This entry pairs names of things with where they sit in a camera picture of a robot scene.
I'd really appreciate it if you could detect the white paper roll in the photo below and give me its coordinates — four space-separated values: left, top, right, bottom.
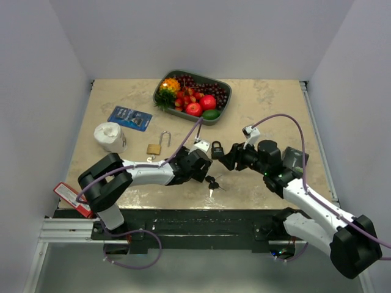
93 122 127 153

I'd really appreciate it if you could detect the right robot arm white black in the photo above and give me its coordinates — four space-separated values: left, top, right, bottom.
219 140 382 279

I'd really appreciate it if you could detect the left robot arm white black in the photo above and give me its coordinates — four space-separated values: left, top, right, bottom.
78 146 212 239

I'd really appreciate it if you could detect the green avocado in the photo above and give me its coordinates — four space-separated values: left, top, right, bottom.
202 109 221 120

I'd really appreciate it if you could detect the red apple front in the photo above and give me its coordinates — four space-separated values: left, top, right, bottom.
185 103 203 117

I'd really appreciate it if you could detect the orange pineapple toy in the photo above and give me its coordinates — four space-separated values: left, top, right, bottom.
159 78 181 94

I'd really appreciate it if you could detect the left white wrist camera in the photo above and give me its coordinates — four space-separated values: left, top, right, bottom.
189 139 211 154

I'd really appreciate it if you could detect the red box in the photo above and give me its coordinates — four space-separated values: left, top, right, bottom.
53 182 93 219

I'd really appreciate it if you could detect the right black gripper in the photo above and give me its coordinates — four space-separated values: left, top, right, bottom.
219 139 268 176

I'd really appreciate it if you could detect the blue card package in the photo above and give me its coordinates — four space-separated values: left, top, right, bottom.
107 106 153 132

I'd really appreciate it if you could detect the dark grape bunch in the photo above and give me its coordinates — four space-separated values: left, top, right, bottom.
173 73 229 110

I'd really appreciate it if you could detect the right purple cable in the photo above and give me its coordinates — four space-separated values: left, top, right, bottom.
252 114 391 263

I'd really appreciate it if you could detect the small silver key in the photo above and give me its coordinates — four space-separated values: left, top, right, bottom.
147 154 156 162

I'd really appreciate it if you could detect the red apple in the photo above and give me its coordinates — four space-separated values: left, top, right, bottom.
199 95 217 111
185 103 203 117

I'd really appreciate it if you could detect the aluminium frame rail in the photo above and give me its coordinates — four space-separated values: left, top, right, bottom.
299 81 340 207

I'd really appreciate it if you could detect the black padlock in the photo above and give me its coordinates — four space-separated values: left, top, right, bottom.
211 140 224 160

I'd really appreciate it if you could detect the purple cable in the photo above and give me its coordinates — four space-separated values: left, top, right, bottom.
252 114 391 263
75 117 204 270

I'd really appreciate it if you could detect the black headed key bunch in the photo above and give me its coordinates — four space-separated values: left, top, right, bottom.
205 175 225 198

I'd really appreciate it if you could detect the red cherry cluster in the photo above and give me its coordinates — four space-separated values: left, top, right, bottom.
174 86 205 112

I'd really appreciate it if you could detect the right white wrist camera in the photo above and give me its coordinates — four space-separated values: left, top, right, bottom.
242 125 260 149

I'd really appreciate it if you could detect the grey fruit tray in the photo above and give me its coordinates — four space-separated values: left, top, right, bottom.
153 70 232 126

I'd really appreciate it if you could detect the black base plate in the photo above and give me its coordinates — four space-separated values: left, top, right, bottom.
53 208 306 255

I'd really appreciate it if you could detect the brass padlock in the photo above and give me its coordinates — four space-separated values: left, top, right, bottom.
146 131 172 156

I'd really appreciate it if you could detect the green black box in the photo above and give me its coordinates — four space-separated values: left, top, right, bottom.
282 146 310 177

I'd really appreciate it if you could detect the red apple back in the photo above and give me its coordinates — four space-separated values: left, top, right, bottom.
199 95 217 111

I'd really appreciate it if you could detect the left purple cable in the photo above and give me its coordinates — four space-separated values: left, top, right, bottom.
75 117 204 270

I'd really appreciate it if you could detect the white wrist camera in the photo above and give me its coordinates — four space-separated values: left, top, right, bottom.
189 139 211 154
242 125 260 149

